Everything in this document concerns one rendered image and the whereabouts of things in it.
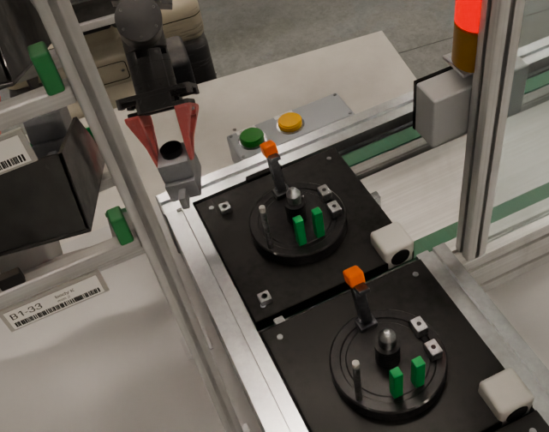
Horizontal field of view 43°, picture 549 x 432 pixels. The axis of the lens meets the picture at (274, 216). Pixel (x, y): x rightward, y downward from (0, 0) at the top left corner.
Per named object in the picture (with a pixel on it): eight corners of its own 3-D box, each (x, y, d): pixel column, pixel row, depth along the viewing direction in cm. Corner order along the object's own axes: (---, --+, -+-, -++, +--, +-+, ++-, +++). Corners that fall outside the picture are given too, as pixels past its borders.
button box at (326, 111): (231, 160, 122) (225, 135, 117) (338, 117, 126) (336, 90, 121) (247, 185, 117) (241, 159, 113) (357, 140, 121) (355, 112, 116)
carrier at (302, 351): (261, 339, 92) (246, 285, 82) (420, 267, 96) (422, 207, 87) (348, 509, 77) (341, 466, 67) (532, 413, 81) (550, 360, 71)
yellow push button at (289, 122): (275, 125, 119) (273, 117, 117) (296, 117, 119) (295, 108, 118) (285, 139, 116) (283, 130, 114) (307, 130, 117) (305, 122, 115)
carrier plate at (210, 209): (197, 213, 108) (194, 203, 107) (335, 155, 112) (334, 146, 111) (257, 331, 93) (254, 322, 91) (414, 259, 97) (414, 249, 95)
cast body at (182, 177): (173, 173, 102) (155, 136, 97) (201, 165, 101) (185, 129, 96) (171, 213, 96) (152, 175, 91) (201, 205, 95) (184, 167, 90)
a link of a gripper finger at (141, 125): (188, 160, 92) (170, 90, 91) (137, 173, 93) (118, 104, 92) (198, 158, 98) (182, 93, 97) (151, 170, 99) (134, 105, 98)
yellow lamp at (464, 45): (442, 55, 76) (444, 16, 72) (481, 39, 77) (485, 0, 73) (468, 79, 73) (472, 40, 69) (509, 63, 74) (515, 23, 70)
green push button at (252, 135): (237, 141, 117) (235, 132, 116) (259, 132, 118) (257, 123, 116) (247, 155, 115) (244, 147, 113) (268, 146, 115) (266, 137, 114)
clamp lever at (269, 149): (272, 189, 103) (258, 143, 99) (285, 184, 103) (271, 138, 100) (281, 198, 100) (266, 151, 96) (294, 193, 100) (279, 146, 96)
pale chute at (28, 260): (61, 257, 101) (51, 227, 101) (149, 232, 102) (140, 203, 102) (-1, 286, 73) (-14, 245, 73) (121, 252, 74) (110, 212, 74)
